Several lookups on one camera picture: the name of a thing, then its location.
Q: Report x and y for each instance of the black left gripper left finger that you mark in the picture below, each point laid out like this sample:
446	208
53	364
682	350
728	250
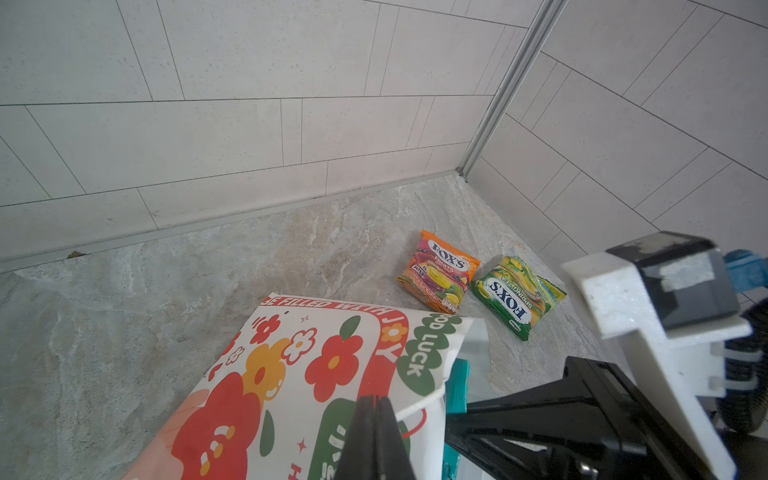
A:
358	457

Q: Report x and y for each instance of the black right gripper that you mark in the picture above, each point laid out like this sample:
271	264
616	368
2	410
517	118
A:
593	423

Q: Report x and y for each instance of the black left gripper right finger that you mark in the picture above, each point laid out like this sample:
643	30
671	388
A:
391	458

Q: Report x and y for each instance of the white floral paper bag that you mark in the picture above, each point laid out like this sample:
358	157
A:
279	401

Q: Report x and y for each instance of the yellow-green Fox's candy packet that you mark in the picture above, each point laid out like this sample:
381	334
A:
517	295

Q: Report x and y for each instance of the orange Fox's candy packet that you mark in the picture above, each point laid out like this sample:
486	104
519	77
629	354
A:
439	274

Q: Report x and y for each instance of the teal candy packet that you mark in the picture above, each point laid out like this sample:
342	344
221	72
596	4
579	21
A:
456	401

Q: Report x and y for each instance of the aluminium right corner post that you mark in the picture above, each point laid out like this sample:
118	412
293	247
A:
542	25

